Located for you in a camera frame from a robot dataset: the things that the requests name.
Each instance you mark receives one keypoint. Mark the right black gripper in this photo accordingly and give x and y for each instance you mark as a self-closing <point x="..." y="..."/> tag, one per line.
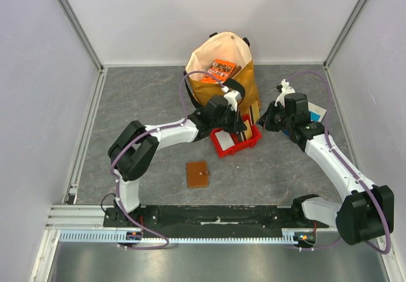
<point x="270" y="119"/>

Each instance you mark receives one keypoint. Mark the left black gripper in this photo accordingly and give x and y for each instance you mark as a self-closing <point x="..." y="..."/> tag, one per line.
<point x="240" y="125"/>

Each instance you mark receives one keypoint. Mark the red plastic bin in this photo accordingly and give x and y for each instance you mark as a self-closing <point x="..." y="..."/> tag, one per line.
<point x="256" y="136"/>

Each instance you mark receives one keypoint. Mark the blue white box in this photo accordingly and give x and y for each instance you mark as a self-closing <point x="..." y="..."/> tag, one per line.
<point x="317" y="114"/>

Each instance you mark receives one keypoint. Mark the brown leather card holder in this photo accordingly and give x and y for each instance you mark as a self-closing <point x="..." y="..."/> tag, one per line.
<point x="197" y="174"/>

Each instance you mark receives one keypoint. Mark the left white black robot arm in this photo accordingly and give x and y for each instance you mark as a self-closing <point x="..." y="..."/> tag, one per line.
<point x="132" y="152"/>

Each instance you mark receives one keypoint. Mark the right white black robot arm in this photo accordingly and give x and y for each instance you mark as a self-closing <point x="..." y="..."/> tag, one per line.
<point x="366" y="210"/>

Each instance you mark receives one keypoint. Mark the dark card stack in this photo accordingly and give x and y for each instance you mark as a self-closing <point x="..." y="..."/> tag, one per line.
<point x="245" y="135"/>

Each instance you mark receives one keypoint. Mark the white card stack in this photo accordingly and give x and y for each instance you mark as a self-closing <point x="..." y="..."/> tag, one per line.
<point x="225" y="140"/>

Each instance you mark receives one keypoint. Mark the orange snack box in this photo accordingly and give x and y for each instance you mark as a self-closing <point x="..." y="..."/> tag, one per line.
<point x="221" y="70"/>

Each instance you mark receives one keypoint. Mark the yellow tote bag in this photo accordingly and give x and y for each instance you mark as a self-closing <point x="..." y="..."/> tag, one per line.
<point x="226" y="47"/>

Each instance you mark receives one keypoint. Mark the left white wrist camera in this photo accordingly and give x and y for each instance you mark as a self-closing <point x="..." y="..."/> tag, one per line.
<point x="233" y="97"/>

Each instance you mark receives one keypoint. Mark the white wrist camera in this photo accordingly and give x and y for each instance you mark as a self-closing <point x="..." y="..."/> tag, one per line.
<point x="233" y="97"/>
<point x="284" y="89"/>

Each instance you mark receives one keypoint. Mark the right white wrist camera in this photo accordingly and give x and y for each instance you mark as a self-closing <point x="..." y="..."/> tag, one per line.
<point x="284" y="89"/>

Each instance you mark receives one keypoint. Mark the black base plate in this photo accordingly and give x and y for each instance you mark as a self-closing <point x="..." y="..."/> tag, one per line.
<point x="220" y="221"/>

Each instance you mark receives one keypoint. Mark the white slotted cable duct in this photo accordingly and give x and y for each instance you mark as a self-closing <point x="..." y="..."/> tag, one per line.
<point x="127" y="237"/>

